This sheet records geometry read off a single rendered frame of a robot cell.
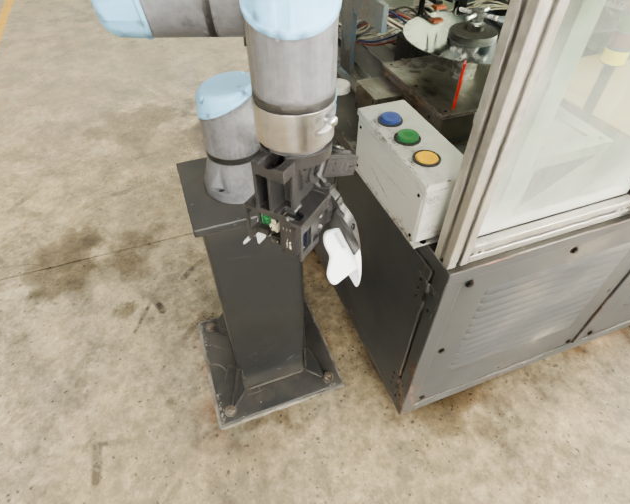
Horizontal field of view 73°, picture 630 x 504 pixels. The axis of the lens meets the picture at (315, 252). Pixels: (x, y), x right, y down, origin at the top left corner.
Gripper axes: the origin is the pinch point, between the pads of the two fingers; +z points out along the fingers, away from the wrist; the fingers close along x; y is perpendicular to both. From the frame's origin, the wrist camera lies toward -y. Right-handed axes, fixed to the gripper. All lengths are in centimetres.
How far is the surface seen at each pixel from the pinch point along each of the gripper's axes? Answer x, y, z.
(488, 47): 4, -73, -4
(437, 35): -9, -74, -4
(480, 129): 13.1, -25.0, -10.8
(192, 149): -142, -108, 91
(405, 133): -1.0, -36.6, 0.3
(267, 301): -24, -18, 47
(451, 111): 2, -60, 6
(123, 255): -113, -32, 91
